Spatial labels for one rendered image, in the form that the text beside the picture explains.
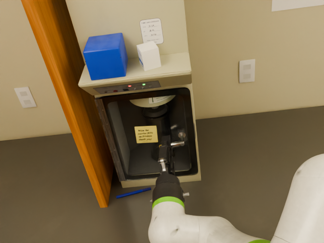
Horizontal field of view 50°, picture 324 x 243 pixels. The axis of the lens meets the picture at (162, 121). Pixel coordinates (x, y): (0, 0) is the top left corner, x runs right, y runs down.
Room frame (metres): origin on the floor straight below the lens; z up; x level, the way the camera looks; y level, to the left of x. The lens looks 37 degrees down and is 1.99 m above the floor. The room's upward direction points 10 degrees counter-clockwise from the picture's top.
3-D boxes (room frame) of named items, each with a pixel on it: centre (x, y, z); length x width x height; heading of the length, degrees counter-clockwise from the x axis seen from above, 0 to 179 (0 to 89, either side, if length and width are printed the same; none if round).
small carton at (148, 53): (0.90, 0.00, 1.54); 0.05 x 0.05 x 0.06; 12
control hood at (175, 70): (0.90, 0.05, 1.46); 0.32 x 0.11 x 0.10; 84
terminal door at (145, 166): (0.95, 0.05, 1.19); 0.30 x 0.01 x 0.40; 84
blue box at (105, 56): (0.91, 0.12, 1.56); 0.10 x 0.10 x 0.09; 84
